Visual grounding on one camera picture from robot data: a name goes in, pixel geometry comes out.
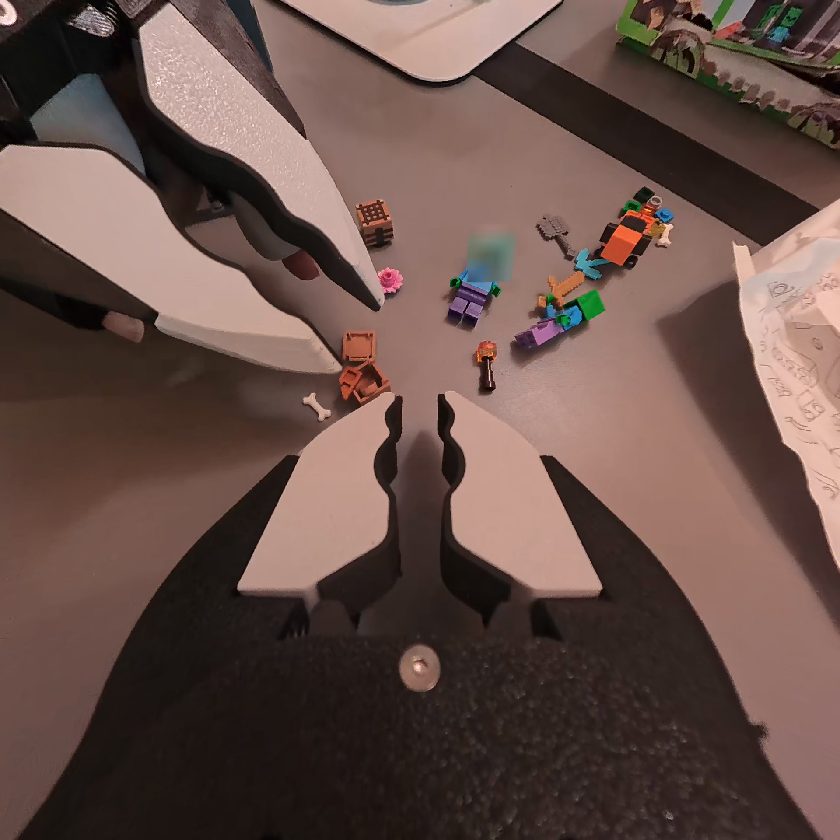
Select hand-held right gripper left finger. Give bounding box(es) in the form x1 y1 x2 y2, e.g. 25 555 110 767
236 392 404 626

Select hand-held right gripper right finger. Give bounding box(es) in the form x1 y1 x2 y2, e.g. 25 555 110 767
437 390 605 626

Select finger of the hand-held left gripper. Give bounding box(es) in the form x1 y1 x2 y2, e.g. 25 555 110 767
0 143 343 376
134 3 386 314

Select brown toy chest piece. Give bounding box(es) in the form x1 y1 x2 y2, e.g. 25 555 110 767
338 360 391 404

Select teal headed toy figure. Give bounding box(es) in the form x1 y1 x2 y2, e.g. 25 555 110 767
448 274 506 329

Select grey desk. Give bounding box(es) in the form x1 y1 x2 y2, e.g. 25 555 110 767
0 0 840 840

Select person's left hand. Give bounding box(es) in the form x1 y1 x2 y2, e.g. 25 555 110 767
101 251 324 345

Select brown toy cube block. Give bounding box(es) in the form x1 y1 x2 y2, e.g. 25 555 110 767
356 200 395 249

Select colourful toy plates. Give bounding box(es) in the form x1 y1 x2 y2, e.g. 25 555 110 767
513 289 606 349

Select orange toy sword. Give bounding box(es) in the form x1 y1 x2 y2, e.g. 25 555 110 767
538 270 586 309

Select dark toy shovel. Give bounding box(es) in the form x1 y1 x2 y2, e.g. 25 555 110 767
537 214 581 260

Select orange toy figure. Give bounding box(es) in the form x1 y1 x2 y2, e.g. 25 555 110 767
600 209 664 268

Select white paper pile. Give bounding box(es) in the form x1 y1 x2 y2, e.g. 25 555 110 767
731 197 840 575

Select green toy box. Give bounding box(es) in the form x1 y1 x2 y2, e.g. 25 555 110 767
616 0 840 151

